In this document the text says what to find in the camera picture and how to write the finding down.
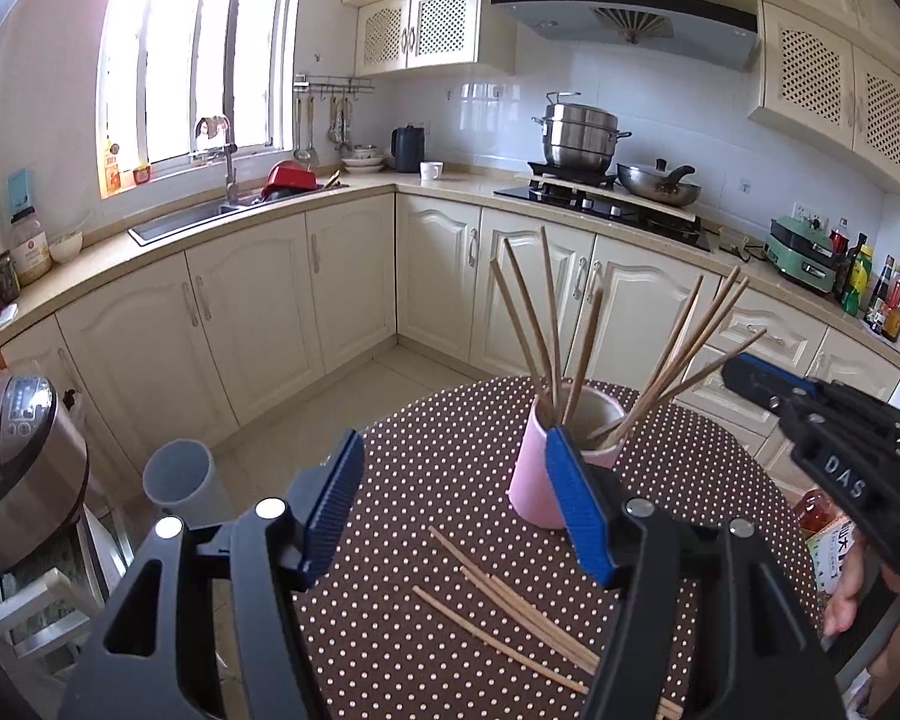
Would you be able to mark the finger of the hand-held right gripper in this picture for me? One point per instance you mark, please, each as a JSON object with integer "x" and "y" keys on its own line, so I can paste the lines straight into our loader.
{"x": 840, "y": 427}
{"x": 754, "y": 377}

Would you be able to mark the red sauce bottle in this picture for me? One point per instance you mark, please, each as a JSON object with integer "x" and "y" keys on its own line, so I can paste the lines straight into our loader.
{"x": 898, "y": 307}

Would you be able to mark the pink cup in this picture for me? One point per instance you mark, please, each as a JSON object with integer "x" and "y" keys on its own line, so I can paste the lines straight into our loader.
{"x": 532, "y": 480}

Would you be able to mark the wall utensil rail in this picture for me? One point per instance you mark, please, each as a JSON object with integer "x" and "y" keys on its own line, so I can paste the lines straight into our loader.
{"x": 334, "y": 81}

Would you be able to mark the black electric kettle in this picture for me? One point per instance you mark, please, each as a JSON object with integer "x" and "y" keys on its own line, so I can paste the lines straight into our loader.
{"x": 405, "y": 150}

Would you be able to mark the barred kitchen window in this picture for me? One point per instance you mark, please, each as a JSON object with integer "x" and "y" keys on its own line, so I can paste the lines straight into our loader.
{"x": 195, "y": 52}

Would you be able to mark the green electric cooker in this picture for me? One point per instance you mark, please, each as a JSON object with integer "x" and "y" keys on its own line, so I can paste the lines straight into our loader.
{"x": 802, "y": 255}

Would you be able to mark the stack of white bowls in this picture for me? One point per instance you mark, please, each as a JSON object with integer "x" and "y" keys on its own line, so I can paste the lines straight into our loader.
{"x": 364, "y": 159}

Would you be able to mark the light wooden chopstick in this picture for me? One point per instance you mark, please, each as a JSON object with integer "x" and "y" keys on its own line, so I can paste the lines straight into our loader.
{"x": 506, "y": 591}
{"x": 495, "y": 641}
{"x": 540, "y": 626}

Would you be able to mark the red liquid bottle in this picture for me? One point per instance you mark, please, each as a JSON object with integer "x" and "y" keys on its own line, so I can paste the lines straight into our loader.
{"x": 817, "y": 514}

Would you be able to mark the silver rice cooker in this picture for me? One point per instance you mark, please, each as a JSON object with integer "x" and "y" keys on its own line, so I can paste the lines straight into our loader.
{"x": 22, "y": 465}

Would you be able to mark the white metal stand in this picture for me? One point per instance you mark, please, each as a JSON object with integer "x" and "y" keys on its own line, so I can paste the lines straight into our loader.
{"x": 37, "y": 615}

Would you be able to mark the small red cup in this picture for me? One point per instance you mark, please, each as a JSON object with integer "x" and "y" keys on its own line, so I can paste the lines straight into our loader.
{"x": 142, "y": 175}

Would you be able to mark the small white bowl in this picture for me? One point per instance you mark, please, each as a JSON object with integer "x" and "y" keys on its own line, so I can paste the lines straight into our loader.
{"x": 66, "y": 247}

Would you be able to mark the cream base kitchen cabinets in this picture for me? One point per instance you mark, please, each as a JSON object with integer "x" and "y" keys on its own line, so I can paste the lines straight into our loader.
{"x": 255, "y": 315}

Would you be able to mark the steel kitchen sink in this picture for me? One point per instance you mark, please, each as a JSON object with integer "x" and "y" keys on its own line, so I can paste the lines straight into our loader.
{"x": 187, "y": 219}

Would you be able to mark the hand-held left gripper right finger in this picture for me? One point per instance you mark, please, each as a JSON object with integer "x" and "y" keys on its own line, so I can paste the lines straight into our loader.
{"x": 581, "y": 510}

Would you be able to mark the large glass jar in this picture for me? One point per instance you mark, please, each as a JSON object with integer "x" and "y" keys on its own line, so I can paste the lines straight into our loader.
{"x": 30, "y": 247}

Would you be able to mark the red cap dark bottle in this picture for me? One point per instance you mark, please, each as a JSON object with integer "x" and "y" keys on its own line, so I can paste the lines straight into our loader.
{"x": 840, "y": 247}

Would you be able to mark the steel kitchen faucet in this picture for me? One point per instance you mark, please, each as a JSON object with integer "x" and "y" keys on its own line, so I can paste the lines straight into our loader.
{"x": 229, "y": 165}

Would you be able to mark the red basin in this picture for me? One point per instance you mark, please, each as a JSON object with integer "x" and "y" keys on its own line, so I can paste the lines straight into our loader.
{"x": 292, "y": 178}

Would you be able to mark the grey plastic cup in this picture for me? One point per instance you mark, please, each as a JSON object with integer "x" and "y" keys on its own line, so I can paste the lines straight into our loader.
{"x": 184, "y": 480}

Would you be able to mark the steel wok with lid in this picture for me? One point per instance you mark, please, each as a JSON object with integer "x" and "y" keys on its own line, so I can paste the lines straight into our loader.
{"x": 660, "y": 184}

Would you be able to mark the green yellow bottle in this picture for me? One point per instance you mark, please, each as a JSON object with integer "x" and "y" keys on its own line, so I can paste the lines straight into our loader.
{"x": 859, "y": 281}

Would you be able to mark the grey range hood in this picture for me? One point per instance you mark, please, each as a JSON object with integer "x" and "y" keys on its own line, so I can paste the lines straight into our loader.
{"x": 630, "y": 22}

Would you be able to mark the cream wall kitchen cabinets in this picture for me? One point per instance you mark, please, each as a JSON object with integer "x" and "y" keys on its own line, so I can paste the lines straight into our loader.
{"x": 817, "y": 75}

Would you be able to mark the person's right forearm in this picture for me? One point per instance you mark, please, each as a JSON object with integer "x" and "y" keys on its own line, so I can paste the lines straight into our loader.
{"x": 889, "y": 679}

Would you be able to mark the white mug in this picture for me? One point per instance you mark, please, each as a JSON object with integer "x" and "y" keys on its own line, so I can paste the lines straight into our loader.
{"x": 430, "y": 171}

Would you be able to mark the bunch of wooden chopsticks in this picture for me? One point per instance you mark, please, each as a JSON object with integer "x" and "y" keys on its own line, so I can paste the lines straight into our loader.
{"x": 586, "y": 349}

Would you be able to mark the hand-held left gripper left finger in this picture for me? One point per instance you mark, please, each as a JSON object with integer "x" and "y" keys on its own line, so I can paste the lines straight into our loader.
{"x": 337, "y": 495}

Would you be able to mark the dark sauce bottle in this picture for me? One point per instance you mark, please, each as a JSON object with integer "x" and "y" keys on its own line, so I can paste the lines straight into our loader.
{"x": 879, "y": 292}

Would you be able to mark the small dark jar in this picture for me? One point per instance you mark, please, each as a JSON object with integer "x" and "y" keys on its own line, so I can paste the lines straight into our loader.
{"x": 5, "y": 277}

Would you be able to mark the steel steamer pot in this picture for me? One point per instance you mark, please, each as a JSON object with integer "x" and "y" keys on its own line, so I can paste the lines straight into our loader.
{"x": 577, "y": 139}

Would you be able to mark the black gas stove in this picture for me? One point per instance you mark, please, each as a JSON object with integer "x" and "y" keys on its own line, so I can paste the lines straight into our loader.
{"x": 615, "y": 210}

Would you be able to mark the hanging steel ladle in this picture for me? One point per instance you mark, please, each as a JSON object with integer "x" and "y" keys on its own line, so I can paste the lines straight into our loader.
{"x": 304, "y": 142}

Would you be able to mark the person's right hand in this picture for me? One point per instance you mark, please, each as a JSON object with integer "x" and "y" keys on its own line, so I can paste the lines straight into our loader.
{"x": 844, "y": 600}

